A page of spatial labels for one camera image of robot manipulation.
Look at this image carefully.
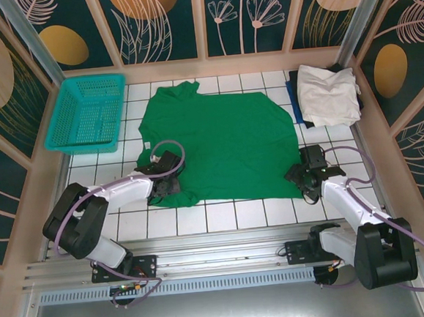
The green t-shirt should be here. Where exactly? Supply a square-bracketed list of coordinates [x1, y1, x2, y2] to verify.
[129, 73, 304, 212]

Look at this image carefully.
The teal plastic basket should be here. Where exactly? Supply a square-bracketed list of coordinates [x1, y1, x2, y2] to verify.
[39, 72, 132, 159]

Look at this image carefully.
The stack of folded clothes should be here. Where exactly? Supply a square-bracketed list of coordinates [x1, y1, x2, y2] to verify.
[288, 60, 365, 131]

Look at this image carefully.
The blue folded t-shirt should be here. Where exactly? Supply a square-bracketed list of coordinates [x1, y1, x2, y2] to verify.
[286, 80, 305, 126]

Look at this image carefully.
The white folded t-shirt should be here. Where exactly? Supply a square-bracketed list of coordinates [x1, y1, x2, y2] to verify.
[295, 59, 365, 130]

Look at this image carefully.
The grey metal sheet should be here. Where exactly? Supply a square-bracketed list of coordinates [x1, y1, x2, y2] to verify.
[24, 273, 424, 317]

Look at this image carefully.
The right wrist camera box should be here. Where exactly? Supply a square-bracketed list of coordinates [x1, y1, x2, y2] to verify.
[298, 143, 327, 171]

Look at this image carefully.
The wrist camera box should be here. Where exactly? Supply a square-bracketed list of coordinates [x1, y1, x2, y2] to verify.
[155, 149, 184, 178]
[298, 143, 327, 171]

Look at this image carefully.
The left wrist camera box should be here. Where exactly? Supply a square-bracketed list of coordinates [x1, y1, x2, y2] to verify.
[155, 149, 184, 178]

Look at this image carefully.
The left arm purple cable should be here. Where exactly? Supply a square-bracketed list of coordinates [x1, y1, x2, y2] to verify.
[45, 138, 198, 314]

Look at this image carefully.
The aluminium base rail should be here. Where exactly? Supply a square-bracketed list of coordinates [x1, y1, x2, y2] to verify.
[18, 215, 421, 291]

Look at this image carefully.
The slotted grey cable duct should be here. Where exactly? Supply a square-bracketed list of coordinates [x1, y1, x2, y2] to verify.
[38, 267, 316, 306]

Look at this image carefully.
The aluminium frame post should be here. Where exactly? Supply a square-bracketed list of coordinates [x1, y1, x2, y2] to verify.
[331, 0, 393, 69]
[0, 0, 83, 112]

